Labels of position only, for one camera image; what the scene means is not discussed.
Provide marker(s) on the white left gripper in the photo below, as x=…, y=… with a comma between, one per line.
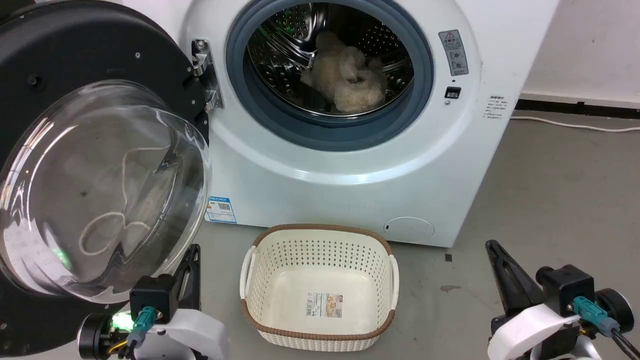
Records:
x=190, y=332

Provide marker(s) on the cream laundry basket brown rim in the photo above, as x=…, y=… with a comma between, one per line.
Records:
x=320, y=280

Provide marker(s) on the blue white energy label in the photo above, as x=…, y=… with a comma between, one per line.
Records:
x=220, y=209

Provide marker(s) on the round filter cover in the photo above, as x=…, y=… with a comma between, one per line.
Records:
x=409, y=229

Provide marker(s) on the chrome door hinge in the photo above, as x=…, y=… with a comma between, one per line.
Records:
x=207, y=75

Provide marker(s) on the perforated steel washer drum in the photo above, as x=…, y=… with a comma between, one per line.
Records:
x=285, y=55

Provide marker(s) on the white front-load washing machine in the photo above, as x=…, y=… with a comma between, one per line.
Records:
x=350, y=190

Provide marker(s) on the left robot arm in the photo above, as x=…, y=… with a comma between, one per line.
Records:
x=95, y=337

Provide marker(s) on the black door latch slot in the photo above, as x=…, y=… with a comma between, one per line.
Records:
x=452, y=92

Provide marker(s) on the printed text sticker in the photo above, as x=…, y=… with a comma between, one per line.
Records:
x=495, y=107

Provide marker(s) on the paper product label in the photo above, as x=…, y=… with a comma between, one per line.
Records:
x=325, y=305

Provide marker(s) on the beige plush toy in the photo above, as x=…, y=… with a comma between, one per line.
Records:
x=350, y=80

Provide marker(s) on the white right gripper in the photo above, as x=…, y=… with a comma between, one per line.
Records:
x=542, y=325

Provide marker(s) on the black washer door glass bowl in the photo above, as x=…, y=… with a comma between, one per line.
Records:
x=90, y=60

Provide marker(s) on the black baseboard strip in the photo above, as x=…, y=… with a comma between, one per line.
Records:
x=575, y=107

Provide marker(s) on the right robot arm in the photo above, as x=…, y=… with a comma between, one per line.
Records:
x=616, y=310

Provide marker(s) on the grey warning sticker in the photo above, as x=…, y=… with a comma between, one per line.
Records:
x=453, y=52

